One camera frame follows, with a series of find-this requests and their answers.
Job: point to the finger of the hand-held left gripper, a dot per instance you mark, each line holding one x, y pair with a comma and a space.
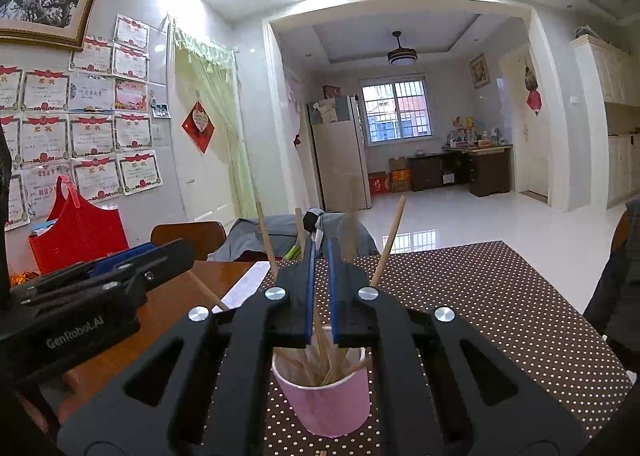
165, 258
120, 258

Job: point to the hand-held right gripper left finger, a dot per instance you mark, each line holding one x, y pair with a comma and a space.
308, 296

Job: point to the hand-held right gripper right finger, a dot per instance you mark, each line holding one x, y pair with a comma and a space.
334, 296

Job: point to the bunch of wooden chopsticks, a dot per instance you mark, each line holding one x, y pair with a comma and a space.
386, 246

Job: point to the pink cup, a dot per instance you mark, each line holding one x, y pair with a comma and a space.
325, 411

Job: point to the red bag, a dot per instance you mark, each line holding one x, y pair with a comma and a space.
85, 236

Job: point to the golden snack wrappers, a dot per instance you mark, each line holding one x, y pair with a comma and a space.
25, 279

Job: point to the blue white packet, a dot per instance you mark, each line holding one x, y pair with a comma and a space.
44, 228

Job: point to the grey jacket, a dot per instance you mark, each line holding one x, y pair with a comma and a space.
245, 236

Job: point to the red white box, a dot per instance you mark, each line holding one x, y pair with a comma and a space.
378, 183

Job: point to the orange cardboard box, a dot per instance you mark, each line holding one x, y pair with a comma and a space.
400, 181

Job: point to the silver refrigerator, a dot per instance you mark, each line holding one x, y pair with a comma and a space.
340, 161

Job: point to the red diamond decoration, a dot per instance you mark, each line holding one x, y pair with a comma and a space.
198, 123

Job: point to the brown cardboard box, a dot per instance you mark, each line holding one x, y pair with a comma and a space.
398, 164

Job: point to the dark low cabinet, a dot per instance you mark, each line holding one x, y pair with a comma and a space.
425, 173

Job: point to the brown polka dot tablecloth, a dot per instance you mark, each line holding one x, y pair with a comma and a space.
500, 316

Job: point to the green curtain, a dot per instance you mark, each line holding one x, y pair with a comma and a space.
225, 101

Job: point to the barred window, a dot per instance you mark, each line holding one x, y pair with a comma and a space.
395, 111

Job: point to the dark wooden desk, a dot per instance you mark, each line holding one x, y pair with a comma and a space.
487, 171

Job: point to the assorted desk items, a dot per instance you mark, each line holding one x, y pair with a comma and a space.
475, 136

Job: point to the white door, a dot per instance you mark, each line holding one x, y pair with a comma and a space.
535, 156

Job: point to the ceiling fan lamp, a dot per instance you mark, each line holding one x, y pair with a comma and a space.
401, 56

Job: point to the red hanging ornament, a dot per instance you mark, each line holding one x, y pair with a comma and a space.
533, 101

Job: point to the dark jacket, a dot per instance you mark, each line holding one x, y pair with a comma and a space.
620, 296

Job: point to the white tall cabinet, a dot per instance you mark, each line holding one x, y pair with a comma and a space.
615, 76

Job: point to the grey bundle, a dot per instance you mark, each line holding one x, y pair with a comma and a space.
586, 33

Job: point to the wall of award certificates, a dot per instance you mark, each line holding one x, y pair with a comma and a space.
90, 136

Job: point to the small wall photo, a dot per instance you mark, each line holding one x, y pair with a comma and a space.
160, 110

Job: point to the framed wall picture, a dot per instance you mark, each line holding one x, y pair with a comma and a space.
478, 71

